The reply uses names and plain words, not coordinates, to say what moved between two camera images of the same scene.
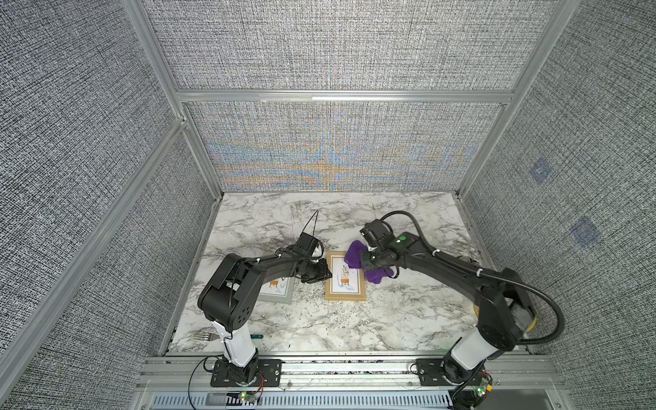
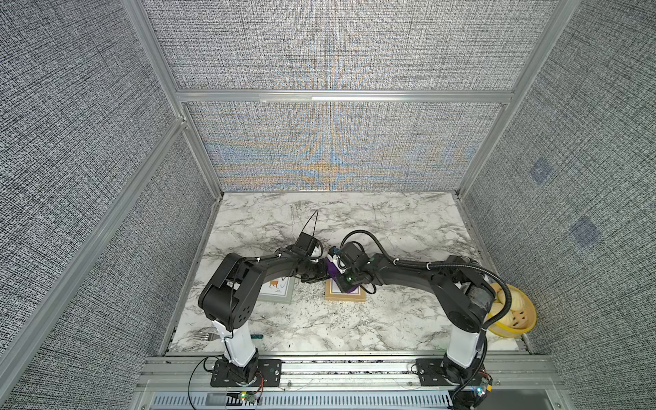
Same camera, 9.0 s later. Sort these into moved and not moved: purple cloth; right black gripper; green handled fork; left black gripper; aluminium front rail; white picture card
Moved: purple cloth; right black gripper
Not moved: left black gripper; white picture card; aluminium front rail; green handled fork
